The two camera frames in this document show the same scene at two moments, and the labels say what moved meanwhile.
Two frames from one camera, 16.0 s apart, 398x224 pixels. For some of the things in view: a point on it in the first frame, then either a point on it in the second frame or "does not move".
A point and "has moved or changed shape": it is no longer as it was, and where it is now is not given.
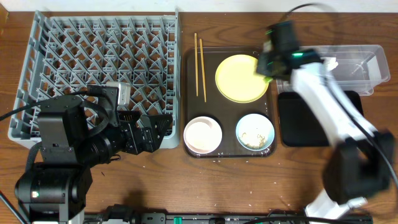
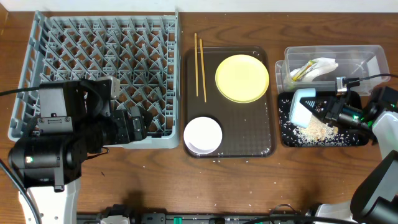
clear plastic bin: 359,67 does not move
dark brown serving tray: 202,98 does not move
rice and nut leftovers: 262,142 -> 318,133
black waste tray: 299,123 does not move
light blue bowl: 255,132 -> 300,116
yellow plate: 236,79 does not move
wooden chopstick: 196,62 does not move
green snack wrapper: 267,79 has moved or changed shape
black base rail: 145,218 does not move
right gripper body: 268,65 -> 347,114
